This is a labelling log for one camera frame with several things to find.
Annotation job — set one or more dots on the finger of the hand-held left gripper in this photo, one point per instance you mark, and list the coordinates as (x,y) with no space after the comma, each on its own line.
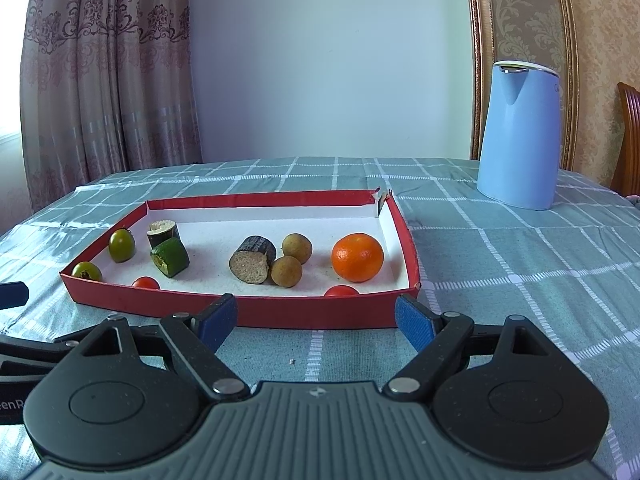
(12,296)
(25,355)

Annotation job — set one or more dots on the green tomato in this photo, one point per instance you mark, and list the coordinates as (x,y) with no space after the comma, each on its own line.
(121,246)

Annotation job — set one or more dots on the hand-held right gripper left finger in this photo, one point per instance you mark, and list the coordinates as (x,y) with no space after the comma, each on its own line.
(220,320)

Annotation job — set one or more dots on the red cherry tomato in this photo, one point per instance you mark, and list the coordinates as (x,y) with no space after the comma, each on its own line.
(145,284)
(341,291)

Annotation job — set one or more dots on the green cucumber piece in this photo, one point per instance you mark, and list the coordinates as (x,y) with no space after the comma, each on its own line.
(175,255)

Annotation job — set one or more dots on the dark eggplant piece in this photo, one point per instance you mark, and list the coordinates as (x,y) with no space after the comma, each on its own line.
(255,252)
(167,232)

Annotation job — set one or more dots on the green jujube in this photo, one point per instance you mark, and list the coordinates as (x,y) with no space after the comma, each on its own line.
(86,271)

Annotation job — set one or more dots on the red shallow cardboard box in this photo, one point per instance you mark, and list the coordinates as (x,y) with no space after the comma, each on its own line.
(215,240)

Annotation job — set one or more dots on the orange mandarin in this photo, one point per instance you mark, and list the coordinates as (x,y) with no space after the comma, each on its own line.
(357,257)

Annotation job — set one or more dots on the blue electric kettle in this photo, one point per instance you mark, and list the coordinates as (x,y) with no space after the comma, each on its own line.
(520,135)

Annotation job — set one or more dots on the gold framed wallpaper panel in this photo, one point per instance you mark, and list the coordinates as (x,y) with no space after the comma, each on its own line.
(525,10)

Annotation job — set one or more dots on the green checked tablecloth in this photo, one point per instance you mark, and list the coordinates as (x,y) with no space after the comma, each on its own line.
(500,270)

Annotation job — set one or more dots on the pink patterned curtain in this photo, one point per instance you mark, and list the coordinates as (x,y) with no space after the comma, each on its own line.
(100,85)

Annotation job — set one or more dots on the wooden chair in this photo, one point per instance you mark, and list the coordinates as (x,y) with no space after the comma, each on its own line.
(627,150)

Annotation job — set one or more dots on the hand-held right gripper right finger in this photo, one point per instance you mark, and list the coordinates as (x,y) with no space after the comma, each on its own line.
(412,322)

